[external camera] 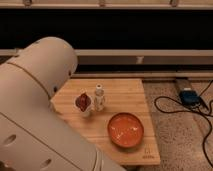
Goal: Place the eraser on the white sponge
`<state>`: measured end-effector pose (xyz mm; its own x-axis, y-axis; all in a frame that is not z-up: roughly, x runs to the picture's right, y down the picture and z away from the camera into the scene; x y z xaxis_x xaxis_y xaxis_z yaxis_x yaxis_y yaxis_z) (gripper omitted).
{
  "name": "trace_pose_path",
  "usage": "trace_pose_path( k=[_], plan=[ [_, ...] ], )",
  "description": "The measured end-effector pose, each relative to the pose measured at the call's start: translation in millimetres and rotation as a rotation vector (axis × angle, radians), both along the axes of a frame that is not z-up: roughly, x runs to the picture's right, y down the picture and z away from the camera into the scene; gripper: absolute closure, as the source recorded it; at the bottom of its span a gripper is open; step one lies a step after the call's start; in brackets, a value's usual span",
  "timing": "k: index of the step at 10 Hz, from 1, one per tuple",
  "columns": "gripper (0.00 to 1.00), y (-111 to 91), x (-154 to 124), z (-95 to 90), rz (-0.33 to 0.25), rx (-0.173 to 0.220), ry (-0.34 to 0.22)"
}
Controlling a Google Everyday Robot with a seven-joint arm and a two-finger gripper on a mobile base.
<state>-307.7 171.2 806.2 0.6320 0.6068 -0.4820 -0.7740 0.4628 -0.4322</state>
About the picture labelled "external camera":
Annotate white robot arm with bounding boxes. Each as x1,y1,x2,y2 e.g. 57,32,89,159
0,37,125,171

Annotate clear plastic bottle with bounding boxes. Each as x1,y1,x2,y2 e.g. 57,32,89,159
94,84,105,111

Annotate wooden board table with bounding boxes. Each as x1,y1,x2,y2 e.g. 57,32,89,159
52,79,160,166

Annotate cup with brown contents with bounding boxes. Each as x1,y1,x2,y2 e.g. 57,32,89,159
75,93,92,117

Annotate orange bowl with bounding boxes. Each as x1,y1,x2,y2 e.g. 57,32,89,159
107,113,144,148

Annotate blue power adapter box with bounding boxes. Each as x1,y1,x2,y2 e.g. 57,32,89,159
179,88,200,106

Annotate black cable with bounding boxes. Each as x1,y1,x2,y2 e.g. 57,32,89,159
153,79,213,168

